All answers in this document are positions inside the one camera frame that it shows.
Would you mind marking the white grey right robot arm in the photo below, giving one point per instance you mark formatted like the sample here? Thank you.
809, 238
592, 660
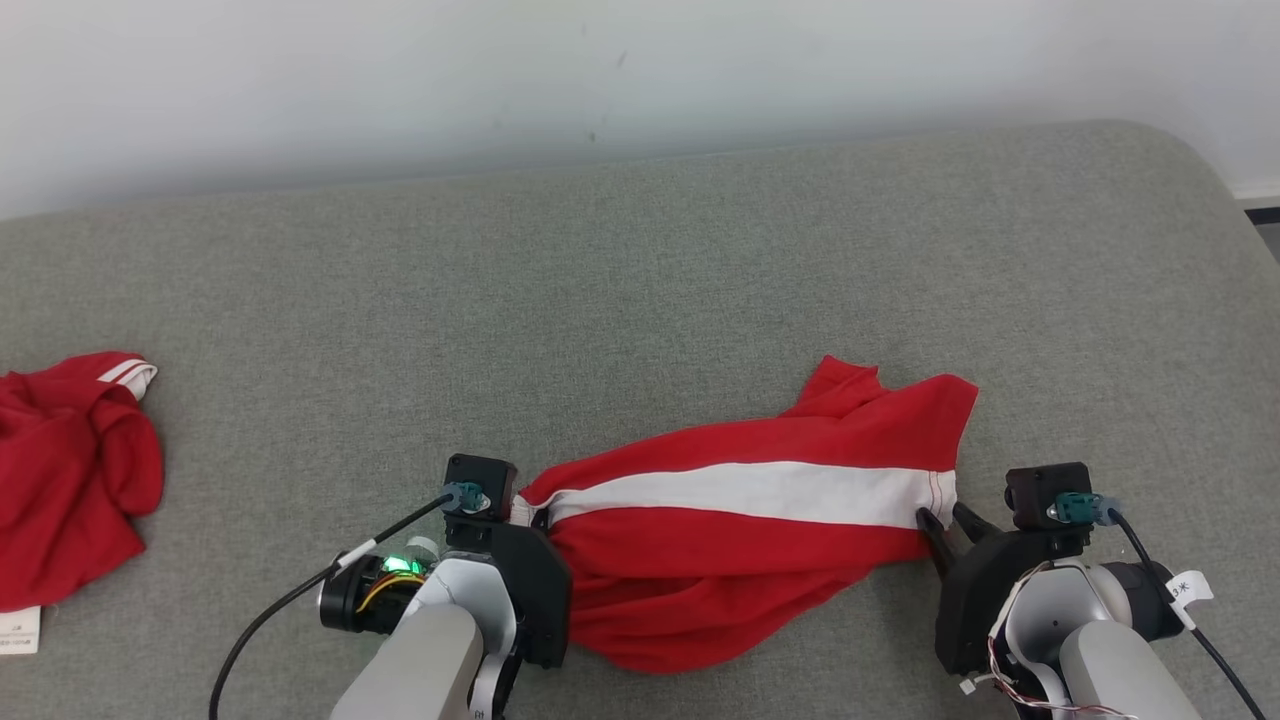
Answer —
1110, 660

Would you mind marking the black white wall baseboard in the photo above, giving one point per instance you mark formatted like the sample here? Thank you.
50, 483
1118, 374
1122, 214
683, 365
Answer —
1262, 208

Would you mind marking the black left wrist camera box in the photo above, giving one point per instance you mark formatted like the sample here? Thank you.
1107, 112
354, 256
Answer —
480, 475

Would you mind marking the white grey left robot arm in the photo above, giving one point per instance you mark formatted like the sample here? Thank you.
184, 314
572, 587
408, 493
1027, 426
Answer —
440, 650

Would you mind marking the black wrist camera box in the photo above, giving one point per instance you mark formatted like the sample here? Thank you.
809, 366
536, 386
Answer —
480, 475
1035, 490

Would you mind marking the red garment with white stripe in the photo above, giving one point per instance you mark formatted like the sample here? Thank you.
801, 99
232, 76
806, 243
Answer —
700, 570

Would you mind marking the red white garment with tag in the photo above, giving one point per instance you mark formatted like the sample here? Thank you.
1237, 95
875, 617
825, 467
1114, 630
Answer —
60, 480

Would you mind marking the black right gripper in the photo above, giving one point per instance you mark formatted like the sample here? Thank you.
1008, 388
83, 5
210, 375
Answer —
970, 610

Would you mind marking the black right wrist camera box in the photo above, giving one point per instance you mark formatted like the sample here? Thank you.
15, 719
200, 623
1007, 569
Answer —
1035, 490

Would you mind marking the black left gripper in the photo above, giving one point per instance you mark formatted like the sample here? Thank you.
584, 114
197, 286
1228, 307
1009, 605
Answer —
535, 600

